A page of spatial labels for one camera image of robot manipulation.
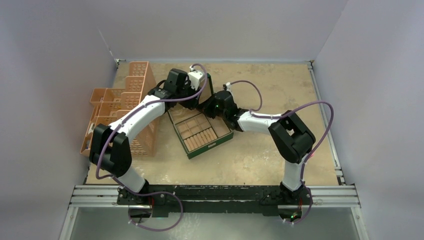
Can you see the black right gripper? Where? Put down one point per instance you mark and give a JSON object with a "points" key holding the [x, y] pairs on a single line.
{"points": [[206, 107]]}

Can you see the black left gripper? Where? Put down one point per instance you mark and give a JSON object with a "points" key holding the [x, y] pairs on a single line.
{"points": [[190, 103]]}

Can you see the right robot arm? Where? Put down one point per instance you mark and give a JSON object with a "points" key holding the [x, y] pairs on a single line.
{"points": [[293, 139]]}

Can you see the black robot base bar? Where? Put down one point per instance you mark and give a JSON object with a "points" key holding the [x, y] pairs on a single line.
{"points": [[267, 200]]}

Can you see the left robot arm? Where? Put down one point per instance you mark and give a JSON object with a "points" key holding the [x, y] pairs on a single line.
{"points": [[110, 148]]}

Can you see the green jewelry box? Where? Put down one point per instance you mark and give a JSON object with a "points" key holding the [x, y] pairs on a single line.
{"points": [[197, 132]]}

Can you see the orange plastic tiered organizer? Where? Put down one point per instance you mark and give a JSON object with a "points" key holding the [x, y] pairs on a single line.
{"points": [[110, 104]]}

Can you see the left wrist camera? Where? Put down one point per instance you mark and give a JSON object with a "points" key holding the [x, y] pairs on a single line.
{"points": [[195, 76]]}

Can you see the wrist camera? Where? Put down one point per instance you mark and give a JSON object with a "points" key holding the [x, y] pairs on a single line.
{"points": [[195, 76], [227, 87]]}

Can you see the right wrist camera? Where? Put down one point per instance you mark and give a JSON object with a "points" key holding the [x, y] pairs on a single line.
{"points": [[227, 87]]}

